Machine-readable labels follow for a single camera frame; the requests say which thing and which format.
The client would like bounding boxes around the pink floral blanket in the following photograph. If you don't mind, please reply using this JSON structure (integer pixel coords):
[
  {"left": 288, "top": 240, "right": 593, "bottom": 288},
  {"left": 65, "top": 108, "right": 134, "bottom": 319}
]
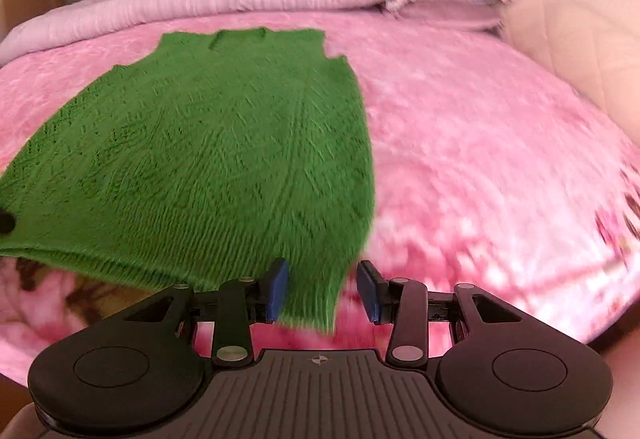
[{"left": 0, "top": 9, "right": 640, "bottom": 380}]

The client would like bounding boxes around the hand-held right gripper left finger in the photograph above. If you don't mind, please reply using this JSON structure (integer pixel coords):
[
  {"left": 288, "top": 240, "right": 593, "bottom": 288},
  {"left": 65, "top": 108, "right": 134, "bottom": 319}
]
[{"left": 122, "top": 257, "right": 290, "bottom": 367}]

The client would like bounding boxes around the white quilted headboard cushion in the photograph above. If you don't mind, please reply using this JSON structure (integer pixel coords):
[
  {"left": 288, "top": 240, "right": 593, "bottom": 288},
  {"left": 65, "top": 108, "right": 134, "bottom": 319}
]
[{"left": 500, "top": 0, "right": 640, "bottom": 124}]

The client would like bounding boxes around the pink folded quilt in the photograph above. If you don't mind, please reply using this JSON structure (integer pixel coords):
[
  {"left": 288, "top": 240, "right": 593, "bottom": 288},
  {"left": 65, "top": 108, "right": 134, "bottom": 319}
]
[{"left": 377, "top": 0, "right": 516, "bottom": 32}]

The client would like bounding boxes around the green knit sweater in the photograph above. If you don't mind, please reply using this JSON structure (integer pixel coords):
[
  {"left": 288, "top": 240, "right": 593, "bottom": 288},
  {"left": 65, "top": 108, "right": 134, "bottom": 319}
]
[{"left": 0, "top": 27, "right": 377, "bottom": 334}]

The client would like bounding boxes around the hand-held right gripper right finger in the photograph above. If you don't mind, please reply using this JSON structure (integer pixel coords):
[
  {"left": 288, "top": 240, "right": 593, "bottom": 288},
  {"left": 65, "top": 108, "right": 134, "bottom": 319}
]
[{"left": 356, "top": 260, "right": 523, "bottom": 367}]

